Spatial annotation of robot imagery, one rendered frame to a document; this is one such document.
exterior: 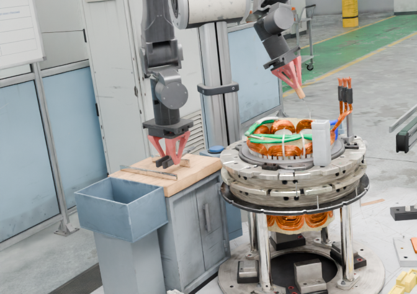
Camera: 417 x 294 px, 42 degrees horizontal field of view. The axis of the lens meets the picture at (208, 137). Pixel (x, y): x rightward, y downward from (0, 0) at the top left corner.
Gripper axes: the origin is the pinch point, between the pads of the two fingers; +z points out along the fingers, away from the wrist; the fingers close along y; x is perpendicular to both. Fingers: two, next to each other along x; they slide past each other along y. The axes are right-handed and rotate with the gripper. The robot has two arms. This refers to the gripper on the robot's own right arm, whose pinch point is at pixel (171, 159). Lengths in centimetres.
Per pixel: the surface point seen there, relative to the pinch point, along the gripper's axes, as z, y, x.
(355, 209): 31, 22, 54
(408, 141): 40, 10, 142
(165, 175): 1.9, 1.7, -4.5
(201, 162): 2.9, 2.4, 7.7
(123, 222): 6.7, 2.3, -19.0
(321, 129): -9.3, 33.5, 7.5
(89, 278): 116, -135, 71
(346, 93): -13.0, 32.8, 21.6
